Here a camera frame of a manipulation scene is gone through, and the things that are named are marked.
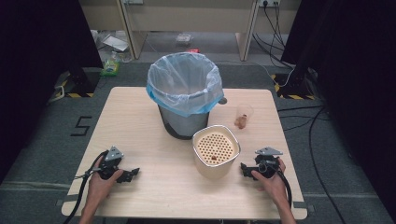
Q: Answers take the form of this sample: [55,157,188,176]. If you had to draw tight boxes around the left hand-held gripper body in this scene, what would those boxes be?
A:
[97,145,125,181]

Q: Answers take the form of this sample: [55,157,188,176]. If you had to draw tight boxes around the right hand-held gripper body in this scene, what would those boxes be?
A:
[253,147,284,179]

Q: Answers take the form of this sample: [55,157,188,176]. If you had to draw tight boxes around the cream container with metal rim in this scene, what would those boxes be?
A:
[191,124,242,181]

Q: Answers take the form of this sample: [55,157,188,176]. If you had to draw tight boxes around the gray trash can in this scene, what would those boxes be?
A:
[157,104,210,140]

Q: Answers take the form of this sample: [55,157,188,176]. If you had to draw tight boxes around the person's right hand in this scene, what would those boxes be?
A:
[250,157,291,202]

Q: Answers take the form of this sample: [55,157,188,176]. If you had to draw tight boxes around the person's left hand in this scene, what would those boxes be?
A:
[87,156,125,201]

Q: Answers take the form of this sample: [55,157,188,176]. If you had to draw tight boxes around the cream perforated strainer insert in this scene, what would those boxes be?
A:
[195,131,235,166]

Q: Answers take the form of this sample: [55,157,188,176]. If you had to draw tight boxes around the brown residue in cup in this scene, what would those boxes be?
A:
[234,114,248,130]

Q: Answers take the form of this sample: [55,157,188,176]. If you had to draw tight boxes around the clear plastic cup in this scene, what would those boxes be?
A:
[233,103,255,131]

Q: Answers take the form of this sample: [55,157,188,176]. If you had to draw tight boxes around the black stand base hazard tape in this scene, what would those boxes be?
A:
[53,66,102,99]
[270,72,316,101]

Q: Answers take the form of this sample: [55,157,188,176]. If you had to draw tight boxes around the green packet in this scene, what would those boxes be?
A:
[99,59,121,77]

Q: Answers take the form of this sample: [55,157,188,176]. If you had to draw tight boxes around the clear blue trash bag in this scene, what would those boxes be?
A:
[146,51,225,119]

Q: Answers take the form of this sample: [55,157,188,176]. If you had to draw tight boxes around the white paper sheet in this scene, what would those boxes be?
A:
[102,34,130,53]

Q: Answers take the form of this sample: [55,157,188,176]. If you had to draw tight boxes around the black curtain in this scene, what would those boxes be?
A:
[0,0,105,183]
[280,0,396,216]

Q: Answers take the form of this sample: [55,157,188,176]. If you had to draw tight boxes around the clear plastic pack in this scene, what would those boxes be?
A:
[175,33,194,48]

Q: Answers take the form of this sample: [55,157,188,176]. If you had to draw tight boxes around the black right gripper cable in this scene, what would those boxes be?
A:
[275,167,293,209]

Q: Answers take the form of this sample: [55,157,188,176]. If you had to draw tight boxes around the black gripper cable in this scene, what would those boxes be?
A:
[63,150,109,224]
[275,167,293,209]

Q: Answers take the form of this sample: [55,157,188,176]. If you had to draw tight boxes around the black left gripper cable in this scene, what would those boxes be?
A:
[63,150,109,224]

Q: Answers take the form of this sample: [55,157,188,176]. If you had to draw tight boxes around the long black floor cable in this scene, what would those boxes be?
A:
[307,105,347,224]

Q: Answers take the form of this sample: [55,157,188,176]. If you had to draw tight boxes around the thin white floor cable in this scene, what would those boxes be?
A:
[214,59,296,89]

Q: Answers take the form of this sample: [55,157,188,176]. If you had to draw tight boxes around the black hanging socket cables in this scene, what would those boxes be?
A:
[251,2,295,70]

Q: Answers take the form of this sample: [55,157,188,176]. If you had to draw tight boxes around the white wall socket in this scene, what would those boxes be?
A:
[258,0,281,8]

